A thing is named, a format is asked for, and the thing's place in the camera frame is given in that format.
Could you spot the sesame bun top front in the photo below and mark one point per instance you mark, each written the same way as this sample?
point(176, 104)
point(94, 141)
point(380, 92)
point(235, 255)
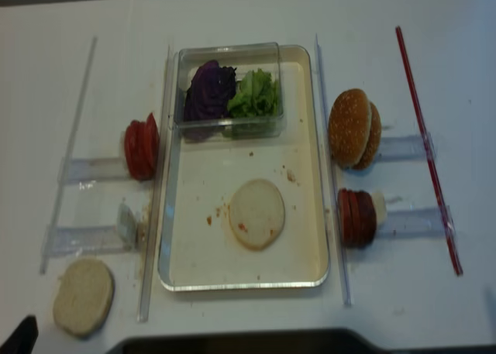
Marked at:
point(349, 127)

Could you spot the clear bun holder channel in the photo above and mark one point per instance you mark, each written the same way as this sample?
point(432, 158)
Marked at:
point(405, 148)

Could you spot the clear far left rail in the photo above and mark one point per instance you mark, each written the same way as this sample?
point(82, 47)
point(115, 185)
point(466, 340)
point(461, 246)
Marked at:
point(67, 154)

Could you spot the pale bread slice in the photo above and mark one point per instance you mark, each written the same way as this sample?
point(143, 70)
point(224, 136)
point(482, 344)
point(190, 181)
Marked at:
point(84, 298)

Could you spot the red plastic rail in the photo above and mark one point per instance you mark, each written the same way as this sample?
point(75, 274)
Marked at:
point(450, 240)

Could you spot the purple cabbage leaves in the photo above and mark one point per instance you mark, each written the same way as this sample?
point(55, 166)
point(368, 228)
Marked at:
point(208, 96)

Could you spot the clear bread holder channel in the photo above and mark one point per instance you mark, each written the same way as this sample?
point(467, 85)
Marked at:
point(120, 237)

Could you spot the back tomato slice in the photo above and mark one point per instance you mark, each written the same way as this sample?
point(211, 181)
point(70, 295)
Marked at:
point(151, 141)

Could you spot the toasted bread slice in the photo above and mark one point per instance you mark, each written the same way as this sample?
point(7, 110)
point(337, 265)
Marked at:
point(257, 214)

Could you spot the sesame bun top back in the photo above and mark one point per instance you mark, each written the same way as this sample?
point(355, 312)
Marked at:
point(373, 141)

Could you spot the green lettuce leaves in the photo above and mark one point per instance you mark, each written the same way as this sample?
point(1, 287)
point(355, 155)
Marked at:
point(256, 95)

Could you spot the clear plastic box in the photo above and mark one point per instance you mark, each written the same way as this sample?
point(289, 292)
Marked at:
point(228, 117)

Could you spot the clear tomato holder channel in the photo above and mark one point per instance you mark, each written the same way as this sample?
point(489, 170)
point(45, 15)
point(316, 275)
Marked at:
point(77, 170)

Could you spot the sesame bun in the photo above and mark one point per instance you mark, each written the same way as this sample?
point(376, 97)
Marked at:
point(349, 127)
point(373, 141)

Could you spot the clear inner right rail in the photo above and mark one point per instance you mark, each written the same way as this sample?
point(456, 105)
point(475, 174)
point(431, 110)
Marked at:
point(340, 251)

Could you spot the white cheese slice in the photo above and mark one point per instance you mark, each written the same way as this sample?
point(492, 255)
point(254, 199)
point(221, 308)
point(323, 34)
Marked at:
point(379, 207)

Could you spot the black robot base panel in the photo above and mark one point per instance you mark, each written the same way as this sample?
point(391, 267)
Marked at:
point(337, 340)

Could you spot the dark red meat patty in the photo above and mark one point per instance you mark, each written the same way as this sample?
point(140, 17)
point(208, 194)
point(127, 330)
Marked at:
point(368, 218)

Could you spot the clear rail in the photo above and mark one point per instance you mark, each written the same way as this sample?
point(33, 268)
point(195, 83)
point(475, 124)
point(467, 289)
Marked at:
point(67, 154)
point(340, 251)

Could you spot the clear patty holder channel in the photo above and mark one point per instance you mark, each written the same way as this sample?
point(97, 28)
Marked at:
point(422, 223)

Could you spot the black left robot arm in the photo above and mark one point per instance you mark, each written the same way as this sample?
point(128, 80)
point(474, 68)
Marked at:
point(23, 339)

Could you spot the front red meat patty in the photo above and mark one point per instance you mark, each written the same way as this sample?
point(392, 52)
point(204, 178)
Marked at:
point(346, 219)

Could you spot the cream metal tray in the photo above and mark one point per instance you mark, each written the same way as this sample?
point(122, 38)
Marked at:
point(198, 250)

